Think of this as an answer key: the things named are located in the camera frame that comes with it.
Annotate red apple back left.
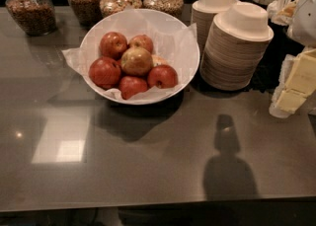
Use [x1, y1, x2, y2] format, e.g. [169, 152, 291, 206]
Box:
[99, 32, 127, 60]

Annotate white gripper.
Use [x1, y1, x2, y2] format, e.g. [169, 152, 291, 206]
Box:
[267, 0, 316, 118]

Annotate rear stack paper bowls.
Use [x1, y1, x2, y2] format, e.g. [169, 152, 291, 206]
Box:
[191, 0, 238, 53]

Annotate pale apple hidden right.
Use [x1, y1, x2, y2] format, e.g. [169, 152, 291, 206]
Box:
[152, 54, 168, 66]

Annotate red apple front right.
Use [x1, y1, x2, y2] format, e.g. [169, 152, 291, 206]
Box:
[147, 64, 178, 89]

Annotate red apple back right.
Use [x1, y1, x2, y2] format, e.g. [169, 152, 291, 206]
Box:
[128, 35, 154, 53]

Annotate white bowl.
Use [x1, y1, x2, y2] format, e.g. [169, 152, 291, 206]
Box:
[78, 8, 201, 106]

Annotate red apple front left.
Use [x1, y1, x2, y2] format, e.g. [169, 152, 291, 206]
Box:
[89, 56, 121, 90]

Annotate yellow-green apple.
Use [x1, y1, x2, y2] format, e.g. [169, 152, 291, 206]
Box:
[120, 47, 153, 76]

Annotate red apple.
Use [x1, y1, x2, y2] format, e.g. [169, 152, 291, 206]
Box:
[99, 32, 127, 60]
[118, 76, 148, 100]
[147, 64, 178, 89]
[128, 35, 154, 53]
[89, 56, 121, 90]

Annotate white paper liner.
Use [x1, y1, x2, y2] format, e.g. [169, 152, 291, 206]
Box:
[61, 8, 198, 103]

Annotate glass jar brown cereal left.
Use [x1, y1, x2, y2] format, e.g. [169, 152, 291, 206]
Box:
[5, 0, 56, 37]

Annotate red apple front centre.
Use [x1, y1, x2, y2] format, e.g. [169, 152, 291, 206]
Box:
[118, 76, 148, 100]

